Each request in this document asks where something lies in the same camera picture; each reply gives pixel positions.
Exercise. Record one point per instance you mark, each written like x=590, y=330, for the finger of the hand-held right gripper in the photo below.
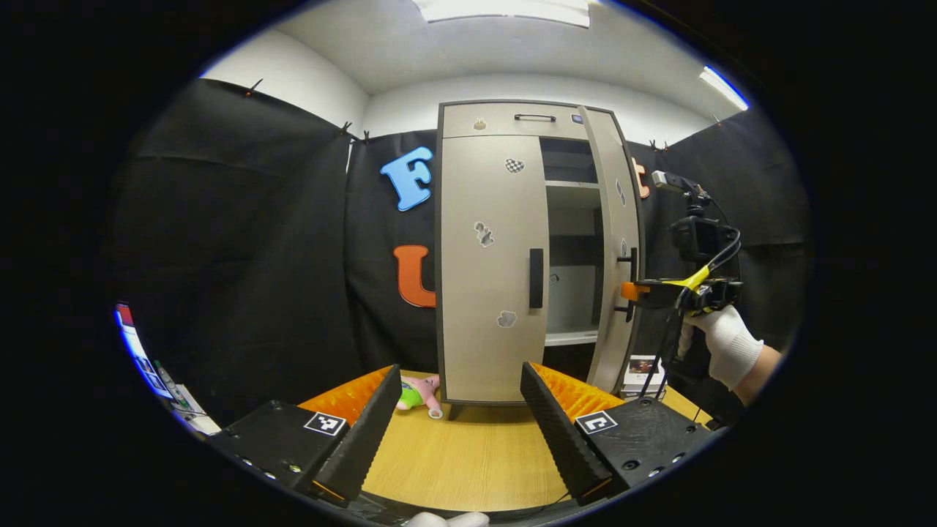
x=635, y=291

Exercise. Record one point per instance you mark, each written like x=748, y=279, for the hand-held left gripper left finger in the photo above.
x=366, y=439

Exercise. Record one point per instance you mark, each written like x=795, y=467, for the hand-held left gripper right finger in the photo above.
x=560, y=439

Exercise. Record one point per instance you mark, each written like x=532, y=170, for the beige cabinet door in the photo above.
x=611, y=161
x=483, y=293

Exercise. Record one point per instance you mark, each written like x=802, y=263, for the beige double-door shoe cabinet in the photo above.
x=498, y=121

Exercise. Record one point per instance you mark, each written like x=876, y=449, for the pink green plush toy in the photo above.
x=417, y=391

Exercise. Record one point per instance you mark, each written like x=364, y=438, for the white printed box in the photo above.
x=643, y=377

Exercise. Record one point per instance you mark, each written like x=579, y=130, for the small ceiling light panel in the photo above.
x=723, y=88

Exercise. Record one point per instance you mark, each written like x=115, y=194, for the black backdrop cloth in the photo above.
x=241, y=256

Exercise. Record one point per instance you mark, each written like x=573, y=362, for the colourful printed board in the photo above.
x=135, y=344

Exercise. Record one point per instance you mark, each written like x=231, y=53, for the large ceiling light panel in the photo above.
x=505, y=11

